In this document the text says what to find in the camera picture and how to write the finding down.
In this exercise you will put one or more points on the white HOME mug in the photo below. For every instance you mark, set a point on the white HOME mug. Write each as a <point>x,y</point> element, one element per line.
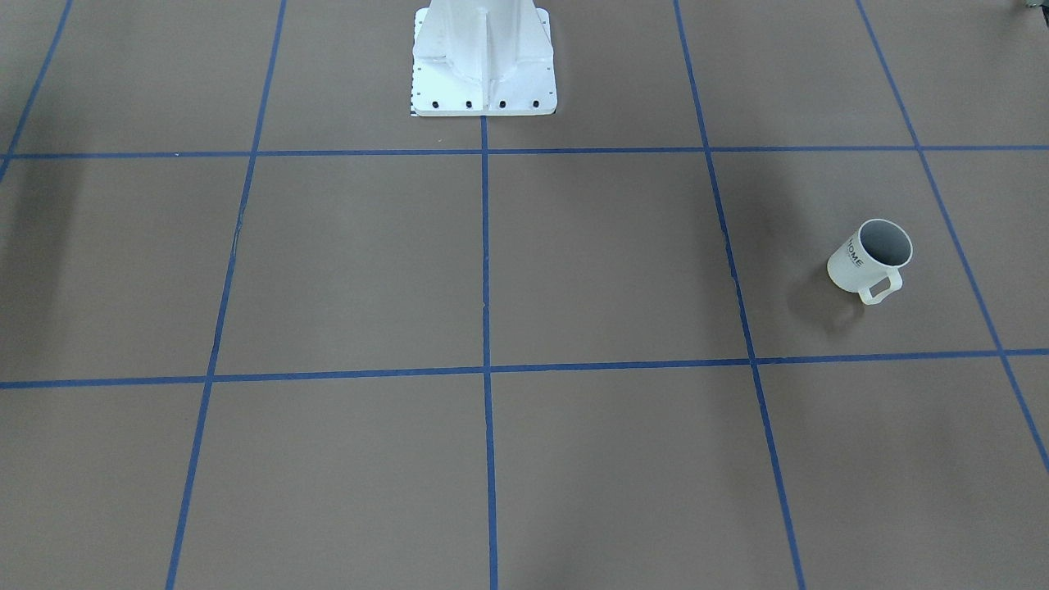
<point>869,263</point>

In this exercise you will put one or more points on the brown paper table mat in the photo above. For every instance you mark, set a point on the brown paper table mat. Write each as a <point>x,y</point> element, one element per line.
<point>263,329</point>

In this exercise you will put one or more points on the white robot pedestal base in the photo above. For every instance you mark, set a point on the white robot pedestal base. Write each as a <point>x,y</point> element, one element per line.
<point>483,58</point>

